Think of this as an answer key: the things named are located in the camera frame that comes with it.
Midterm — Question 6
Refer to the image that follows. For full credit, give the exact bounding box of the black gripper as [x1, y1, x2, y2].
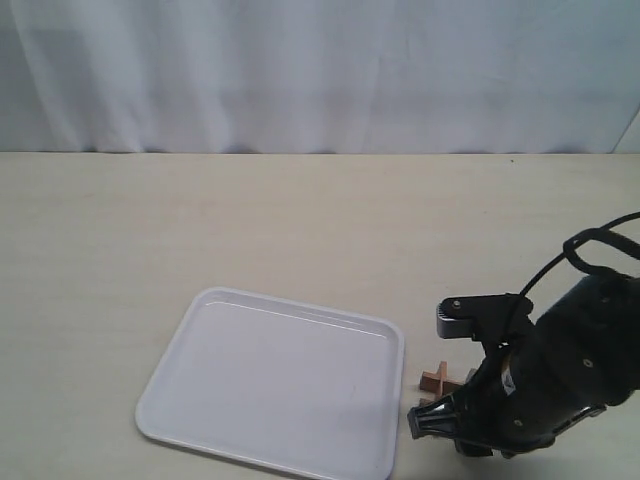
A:
[407, 344, 610, 458]

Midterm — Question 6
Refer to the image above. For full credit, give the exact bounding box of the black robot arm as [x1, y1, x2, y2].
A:
[407, 276, 639, 458]

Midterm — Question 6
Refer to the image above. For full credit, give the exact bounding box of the white plastic tray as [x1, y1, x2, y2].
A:
[134, 287, 405, 479]

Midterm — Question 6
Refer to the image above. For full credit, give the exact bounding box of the white curtain backdrop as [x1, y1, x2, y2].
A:
[1, 1, 639, 153]

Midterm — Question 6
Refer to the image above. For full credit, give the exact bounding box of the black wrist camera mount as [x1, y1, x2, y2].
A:
[436, 293, 533, 347]

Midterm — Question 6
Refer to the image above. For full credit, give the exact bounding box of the black cable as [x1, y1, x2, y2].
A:
[499, 212, 640, 346]

